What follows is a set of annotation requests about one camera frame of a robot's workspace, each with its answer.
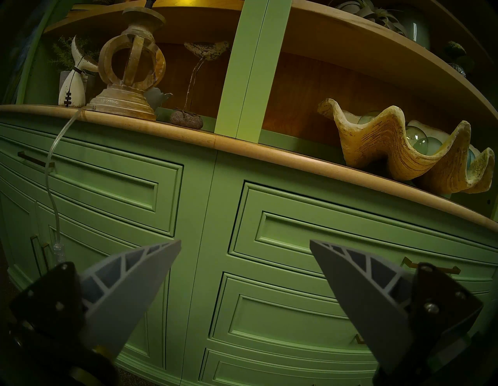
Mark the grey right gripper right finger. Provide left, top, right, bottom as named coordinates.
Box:
left=310, top=239, right=484, bottom=375

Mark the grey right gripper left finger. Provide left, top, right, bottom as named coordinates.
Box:
left=10, top=239, right=182, bottom=358

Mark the clear lamp cable with switch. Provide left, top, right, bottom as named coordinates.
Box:
left=44, top=107, right=87, bottom=266

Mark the green wooden shelf cabinet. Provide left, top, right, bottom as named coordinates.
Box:
left=0, top=0, right=498, bottom=386

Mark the giant clam shell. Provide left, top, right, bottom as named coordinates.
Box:
left=317, top=98, right=495, bottom=194

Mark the brown bird figurine on stone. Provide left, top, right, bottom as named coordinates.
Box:
left=169, top=40, right=231, bottom=130

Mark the carved wooden table lamp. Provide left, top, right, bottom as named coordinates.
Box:
left=86, top=0, right=167, bottom=121

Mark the pale blue shell bowl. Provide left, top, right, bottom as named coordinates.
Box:
left=146, top=88, right=173, bottom=113

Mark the white whale tail figurine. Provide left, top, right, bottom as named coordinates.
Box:
left=58, top=36, right=98, bottom=108

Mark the green herb in grey pot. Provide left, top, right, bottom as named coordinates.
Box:
left=51, top=36, right=102, bottom=102

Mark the small plant in glass pot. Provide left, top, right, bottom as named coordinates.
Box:
left=444, top=41, right=467, bottom=76

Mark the pale green ceramic vase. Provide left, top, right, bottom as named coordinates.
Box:
left=397, top=4, right=431, bottom=49

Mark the grey air plant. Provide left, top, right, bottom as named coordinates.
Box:
left=335, top=0, right=407, bottom=35

